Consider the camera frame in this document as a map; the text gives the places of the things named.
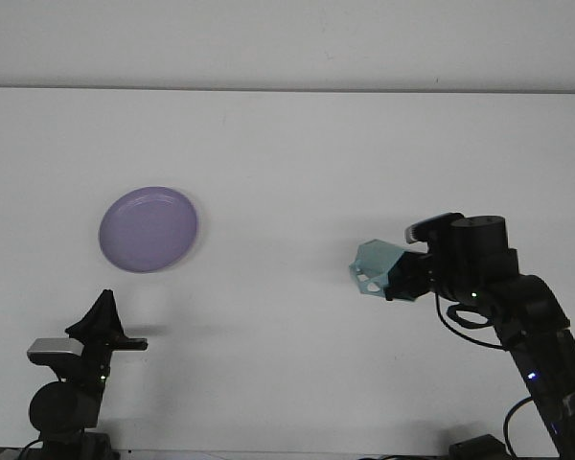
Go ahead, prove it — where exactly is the pale blue angular cup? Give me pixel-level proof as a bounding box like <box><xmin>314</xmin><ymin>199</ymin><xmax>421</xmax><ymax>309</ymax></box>
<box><xmin>348</xmin><ymin>238</ymin><xmax>408</xmax><ymax>296</ymax></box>

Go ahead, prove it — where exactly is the pale purple round plate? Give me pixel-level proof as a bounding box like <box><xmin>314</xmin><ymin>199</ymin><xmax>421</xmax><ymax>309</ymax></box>
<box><xmin>98</xmin><ymin>185</ymin><xmax>199</xmax><ymax>274</ymax></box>

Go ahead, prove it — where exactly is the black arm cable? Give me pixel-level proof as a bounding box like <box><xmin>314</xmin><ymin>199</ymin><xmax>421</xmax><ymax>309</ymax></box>
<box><xmin>432</xmin><ymin>290</ymin><xmax>534</xmax><ymax>460</ymax></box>
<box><xmin>17</xmin><ymin>437</ymin><xmax>45</xmax><ymax>460</ymax></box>

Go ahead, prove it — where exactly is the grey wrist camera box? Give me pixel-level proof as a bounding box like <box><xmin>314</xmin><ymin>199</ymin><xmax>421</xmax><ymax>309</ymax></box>
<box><xmin>26</xmin><ymin>336</ymin><xmax>85</xmax><ymax>366</ymax></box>
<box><xmin>403</xmin><ymin>212</ymin><xmax>465</xmax><ymax>246</ymax></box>

